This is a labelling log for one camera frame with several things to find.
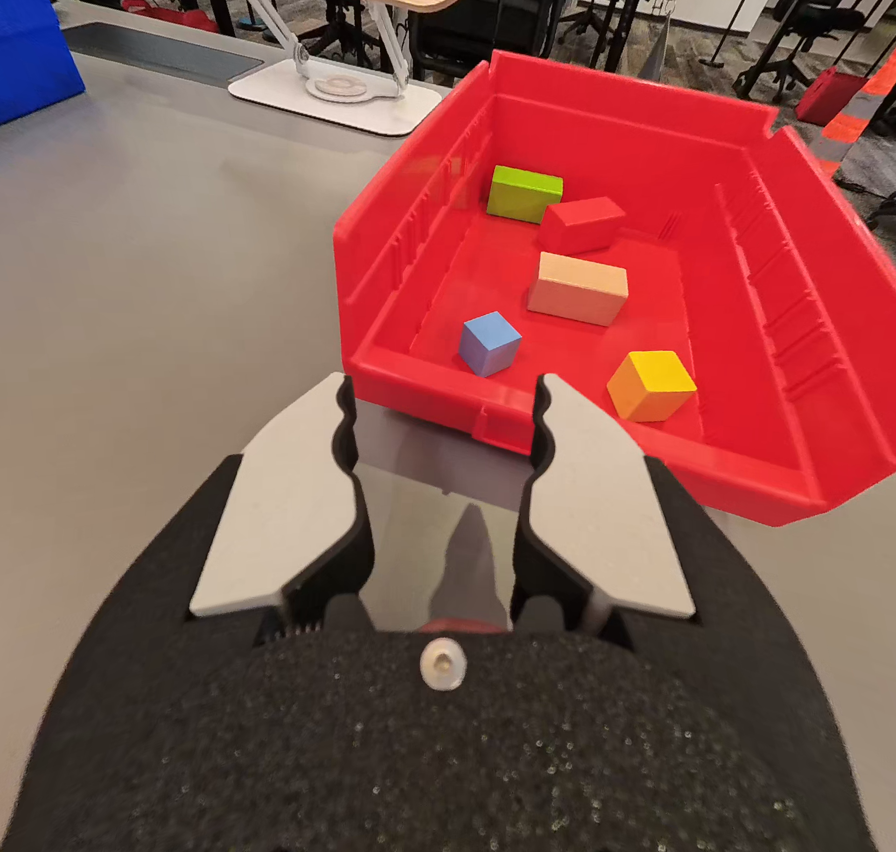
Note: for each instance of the red plastic bin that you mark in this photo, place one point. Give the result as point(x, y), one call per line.
point(784, 306)

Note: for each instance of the natural wooden block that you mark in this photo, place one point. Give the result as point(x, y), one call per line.
point(577, 288)

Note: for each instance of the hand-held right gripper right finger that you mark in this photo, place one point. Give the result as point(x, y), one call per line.
point(609, 516)

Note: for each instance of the red bag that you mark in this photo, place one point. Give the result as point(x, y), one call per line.
point(830, 96)

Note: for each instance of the red wooden block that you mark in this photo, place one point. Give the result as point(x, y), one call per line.
point(583, 225)

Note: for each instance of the blue plastic bin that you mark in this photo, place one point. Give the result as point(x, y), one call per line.
point(31, 40)

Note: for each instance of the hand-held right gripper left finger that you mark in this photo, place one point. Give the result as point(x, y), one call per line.
point(280, 516)

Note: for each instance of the yellow wooden cube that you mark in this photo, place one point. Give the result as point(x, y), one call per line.
point(651, 385)

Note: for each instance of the black office chair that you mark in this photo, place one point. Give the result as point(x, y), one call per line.
point(812, 12)

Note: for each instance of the long green wooden block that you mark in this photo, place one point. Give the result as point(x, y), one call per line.
point(524, 193)

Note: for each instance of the light blue wooden cube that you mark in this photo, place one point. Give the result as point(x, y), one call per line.
point(490, 343)

